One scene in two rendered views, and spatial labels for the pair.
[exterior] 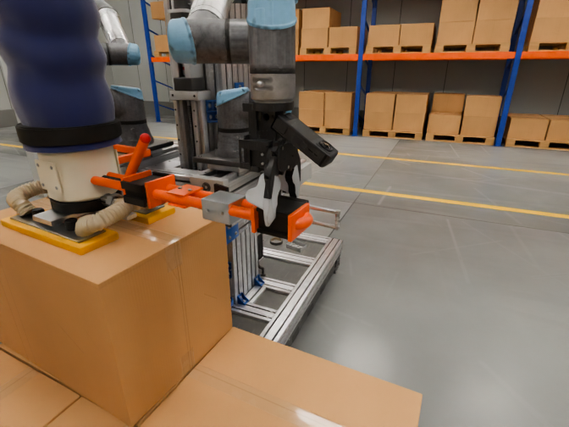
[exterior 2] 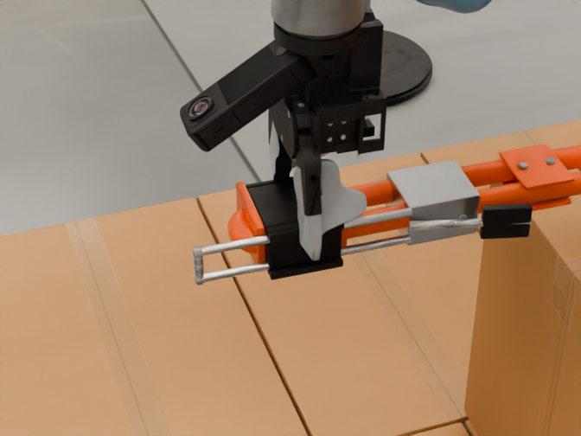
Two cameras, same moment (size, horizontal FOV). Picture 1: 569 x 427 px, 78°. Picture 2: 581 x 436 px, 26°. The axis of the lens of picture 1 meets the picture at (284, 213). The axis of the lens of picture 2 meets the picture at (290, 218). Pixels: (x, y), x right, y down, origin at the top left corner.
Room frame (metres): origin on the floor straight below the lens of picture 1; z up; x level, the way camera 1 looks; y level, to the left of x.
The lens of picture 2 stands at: (1.25, -0.64, 1.77)
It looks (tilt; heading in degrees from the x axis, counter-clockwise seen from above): 37 degrees down; 135
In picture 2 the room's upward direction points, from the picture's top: straight up
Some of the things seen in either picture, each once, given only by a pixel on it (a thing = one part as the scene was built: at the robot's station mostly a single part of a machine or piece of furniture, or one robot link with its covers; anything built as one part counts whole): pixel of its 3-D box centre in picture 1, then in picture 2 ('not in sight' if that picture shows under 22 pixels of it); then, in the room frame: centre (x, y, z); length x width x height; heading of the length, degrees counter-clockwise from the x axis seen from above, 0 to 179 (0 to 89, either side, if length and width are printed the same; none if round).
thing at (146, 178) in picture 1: (149, 188); not in sight; (0.78, 0.31, 1.08); 0.10 x 0.08 x 0.06; 151
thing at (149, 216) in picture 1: (120, 200); not in sight; (0.98, 0.49, 0.97); 0.34 x 0.10 x 0.05; 61
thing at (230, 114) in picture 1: (234, 107); not in sight; (1.31, 0.18, 1.20); 0.13 x 0.12 x 0.14; 92
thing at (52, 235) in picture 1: (55, 223); not in sight; (0.82, 0.58, 0.97); 0.34 x 0.10 x 0.05; 61
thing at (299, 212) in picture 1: (280, 218); (290, 218); (0.61, 0.01, 1.08); 0.08 x 0.07 x 0.05; 61
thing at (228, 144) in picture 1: (234, 140); not in sight; (1.31, 0.18, 1.09); 0.15 x 0.15 x 0.10
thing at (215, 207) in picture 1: (224, 207); (430, 201); (0.68, 0.12, 1.07); 0.07 x 0.07 x 0.04; 61
